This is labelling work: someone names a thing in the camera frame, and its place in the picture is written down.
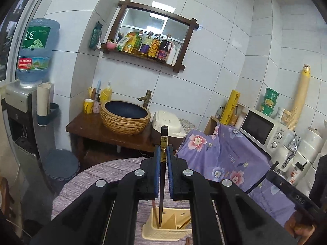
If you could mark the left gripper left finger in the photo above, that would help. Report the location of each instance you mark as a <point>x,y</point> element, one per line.
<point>106,212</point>

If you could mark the water dispenser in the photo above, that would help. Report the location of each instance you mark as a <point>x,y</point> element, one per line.
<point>32,143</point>

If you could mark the white microwave oven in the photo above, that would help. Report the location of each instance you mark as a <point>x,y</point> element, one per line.
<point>265,132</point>

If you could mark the white drink cup with straw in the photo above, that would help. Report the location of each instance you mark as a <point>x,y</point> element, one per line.
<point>295,173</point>

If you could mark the yellow soap bottle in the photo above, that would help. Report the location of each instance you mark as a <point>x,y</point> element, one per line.
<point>106,94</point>

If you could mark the wooden framed mirror shelf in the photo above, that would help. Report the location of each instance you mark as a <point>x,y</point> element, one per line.
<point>150,33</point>

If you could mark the bronze faucet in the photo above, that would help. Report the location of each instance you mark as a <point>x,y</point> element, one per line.
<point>146,99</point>

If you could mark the green hanging packet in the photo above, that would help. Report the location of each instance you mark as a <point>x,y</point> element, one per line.
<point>95,40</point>

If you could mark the yellow mug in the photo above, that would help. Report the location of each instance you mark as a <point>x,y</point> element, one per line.
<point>88,106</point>

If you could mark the woven basin sink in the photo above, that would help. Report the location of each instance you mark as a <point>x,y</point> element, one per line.
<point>124,117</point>

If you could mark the green instant noodle cups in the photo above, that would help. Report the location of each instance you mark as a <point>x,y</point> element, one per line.
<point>269,102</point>

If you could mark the purple striped tablecloth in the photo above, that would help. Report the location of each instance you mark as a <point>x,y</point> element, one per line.
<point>110,171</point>

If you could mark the brown chopstick in holder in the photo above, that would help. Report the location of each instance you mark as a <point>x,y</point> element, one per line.
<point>155,213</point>

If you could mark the yellow roll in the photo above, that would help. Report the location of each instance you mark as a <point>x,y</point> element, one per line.
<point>229,107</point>

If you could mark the white brown rice cooker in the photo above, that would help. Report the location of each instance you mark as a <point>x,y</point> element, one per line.
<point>176,132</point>

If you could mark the blue round stool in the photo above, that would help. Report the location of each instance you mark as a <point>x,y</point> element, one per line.
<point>61,165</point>

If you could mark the dark wooden sink counter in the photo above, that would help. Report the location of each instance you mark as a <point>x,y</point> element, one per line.
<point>93,143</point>

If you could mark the blue water jug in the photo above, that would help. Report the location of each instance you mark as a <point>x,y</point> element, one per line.
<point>36,50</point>

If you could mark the purple floral cloth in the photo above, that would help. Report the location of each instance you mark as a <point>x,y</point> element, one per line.
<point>227,154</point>

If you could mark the paper cup stack holder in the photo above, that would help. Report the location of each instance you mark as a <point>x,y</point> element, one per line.
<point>47,111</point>

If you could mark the cream plastic utensil holder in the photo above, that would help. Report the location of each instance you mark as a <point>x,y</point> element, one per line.
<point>175,225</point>

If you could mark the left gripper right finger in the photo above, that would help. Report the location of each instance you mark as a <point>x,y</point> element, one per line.
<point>221,213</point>

